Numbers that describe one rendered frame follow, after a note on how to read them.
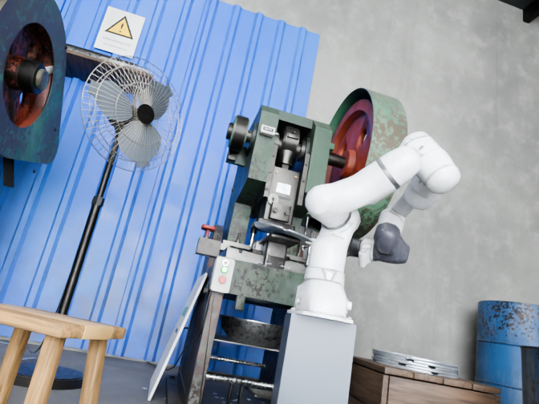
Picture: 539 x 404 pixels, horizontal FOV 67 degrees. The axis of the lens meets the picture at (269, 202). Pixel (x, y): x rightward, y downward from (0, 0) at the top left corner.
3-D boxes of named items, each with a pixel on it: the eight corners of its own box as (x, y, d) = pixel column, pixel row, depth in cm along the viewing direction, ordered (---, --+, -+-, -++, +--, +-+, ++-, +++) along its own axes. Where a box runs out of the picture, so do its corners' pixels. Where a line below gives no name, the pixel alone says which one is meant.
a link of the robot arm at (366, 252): (378, 242, 167) (365, 240, 169) (373, 234, 156) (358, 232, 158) (374, 272, 163) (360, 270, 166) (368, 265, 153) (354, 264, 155)
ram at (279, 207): (294, 224, 197) (304, 167, 205) (265, 216, 194) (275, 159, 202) (284, 229, 213) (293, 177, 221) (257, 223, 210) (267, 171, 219)
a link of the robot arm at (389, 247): (375, 216, 158) (369, 232, 150) (411, 220, 152) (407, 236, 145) (378, 251, 167) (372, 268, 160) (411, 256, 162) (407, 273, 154)
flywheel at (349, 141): (363, 123, 267) (338, 229, 264) (334, 114, 263) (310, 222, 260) (426, 94, 196) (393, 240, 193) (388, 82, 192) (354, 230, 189)
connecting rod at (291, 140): (297, 183, 205) (307, 123, 214) (273, 178, 202) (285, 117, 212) (285, 194, 224) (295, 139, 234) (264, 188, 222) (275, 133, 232)
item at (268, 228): (252, 218, 167) (252, 216, 167) (256, 230, 195) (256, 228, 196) (318, 240, 164) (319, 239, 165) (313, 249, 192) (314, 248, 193)
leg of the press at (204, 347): (196, 429, 148) (245, 198, 174) (165, 425, 146) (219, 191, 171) (184, 382, 235) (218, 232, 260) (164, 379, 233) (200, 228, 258)
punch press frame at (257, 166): (306, 395, 167) (347, 110, 205) (204, 379, 159) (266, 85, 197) (262, 367, 242) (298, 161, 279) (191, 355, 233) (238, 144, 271)
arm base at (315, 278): (365, 325, 104) (370, 271, 108) (293, 312, 104) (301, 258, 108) (344, 324, 125) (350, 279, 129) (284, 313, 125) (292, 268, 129)
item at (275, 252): (296, 269, 174) (301, 239, 178) (265, 262, 171) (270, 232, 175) (280, 273, 197) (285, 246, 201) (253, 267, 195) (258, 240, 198)
